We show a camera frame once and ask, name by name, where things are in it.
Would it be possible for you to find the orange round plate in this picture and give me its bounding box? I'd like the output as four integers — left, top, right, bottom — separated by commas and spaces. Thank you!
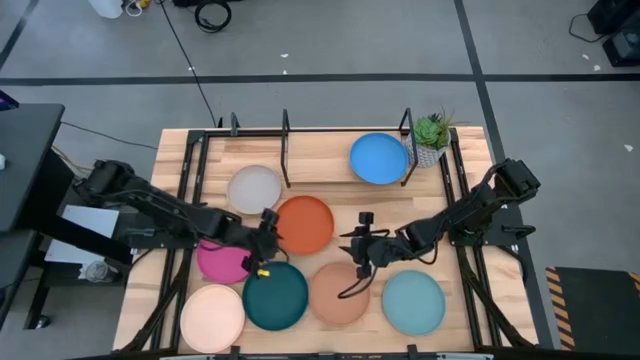
275, 195, 335, 256

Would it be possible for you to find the white paper sheet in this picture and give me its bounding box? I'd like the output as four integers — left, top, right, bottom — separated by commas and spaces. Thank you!
44, 204, 121, 265

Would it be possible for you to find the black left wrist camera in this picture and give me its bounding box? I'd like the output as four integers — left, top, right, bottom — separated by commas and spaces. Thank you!
260, 208, 280, 232

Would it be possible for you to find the coiled black cable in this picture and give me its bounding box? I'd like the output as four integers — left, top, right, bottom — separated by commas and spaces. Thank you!
193, 0, 233, 34

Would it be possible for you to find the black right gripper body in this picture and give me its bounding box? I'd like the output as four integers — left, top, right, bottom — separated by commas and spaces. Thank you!
351, 234, 401, 280

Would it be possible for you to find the long black floor cable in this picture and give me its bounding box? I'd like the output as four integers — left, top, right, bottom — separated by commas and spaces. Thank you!
158, 0, 222, 127

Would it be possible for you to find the black equipment cable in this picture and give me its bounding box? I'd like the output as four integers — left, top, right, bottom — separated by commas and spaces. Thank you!
568, 12, 607, 44

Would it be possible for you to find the dark teal round plate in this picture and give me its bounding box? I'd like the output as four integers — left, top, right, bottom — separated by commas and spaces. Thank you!
242, 261, 310, 332

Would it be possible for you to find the magenta round plate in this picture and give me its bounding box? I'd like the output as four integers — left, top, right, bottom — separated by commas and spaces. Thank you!
195, 239, 254, 285

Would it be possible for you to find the black wire dish rack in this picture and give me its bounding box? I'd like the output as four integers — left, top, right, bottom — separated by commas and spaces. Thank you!
279, 107, 420, 189

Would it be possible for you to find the grey round plate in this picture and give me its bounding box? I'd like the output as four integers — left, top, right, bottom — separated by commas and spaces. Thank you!
227, 164, 283, 216

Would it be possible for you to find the thin black desk cable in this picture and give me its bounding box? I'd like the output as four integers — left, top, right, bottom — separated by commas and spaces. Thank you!
60, 121, 159, 151

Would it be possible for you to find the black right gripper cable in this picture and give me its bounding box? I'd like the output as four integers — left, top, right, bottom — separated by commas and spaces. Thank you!
337, 267, 377, 300

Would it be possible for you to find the pale peach round plate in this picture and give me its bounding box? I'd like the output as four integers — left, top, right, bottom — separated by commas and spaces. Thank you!
179, 283, 246, 354

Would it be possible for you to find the potted green succulent plant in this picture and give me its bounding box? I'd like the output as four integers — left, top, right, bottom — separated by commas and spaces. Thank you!
403, 107, 469, 169

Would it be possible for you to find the hazard striped black mat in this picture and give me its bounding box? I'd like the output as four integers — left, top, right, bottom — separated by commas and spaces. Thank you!
544, 266, 640, 354

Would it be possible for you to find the blue round plate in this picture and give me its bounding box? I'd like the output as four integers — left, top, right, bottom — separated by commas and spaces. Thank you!
349, 132, 410, 186

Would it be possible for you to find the black aluminium table frame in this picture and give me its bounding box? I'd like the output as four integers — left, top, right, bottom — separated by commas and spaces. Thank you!
119, 112, 539, 360

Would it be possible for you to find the light teal round plate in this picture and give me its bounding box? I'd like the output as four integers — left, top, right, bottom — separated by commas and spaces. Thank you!
381, 269, 447, 337

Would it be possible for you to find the black desk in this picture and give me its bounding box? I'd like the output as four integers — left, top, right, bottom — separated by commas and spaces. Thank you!
0, 103, 134, 331

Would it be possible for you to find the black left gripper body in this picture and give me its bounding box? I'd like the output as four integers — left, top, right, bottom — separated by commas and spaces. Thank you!
234, 224, 281, 272

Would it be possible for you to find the black equipment case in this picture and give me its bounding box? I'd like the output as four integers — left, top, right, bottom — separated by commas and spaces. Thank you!
587, 0, 640, 69

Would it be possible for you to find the terracotta round plate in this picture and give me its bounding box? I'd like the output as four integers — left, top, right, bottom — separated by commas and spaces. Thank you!
309, 263, 372, 327

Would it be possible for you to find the white plastic container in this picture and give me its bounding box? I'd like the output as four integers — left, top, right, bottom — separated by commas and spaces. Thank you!
88, 0, 124, 20

